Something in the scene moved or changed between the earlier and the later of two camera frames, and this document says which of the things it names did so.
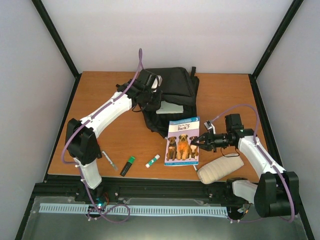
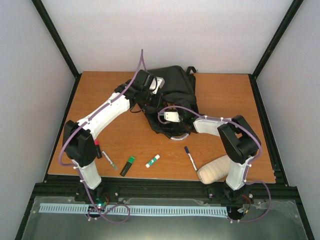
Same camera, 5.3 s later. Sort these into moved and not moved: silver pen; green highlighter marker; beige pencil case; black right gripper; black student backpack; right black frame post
Moved: black right gripper; black student backpack
Not moved: right black frame post; beige pencil case; green highlighter marker; silver pen
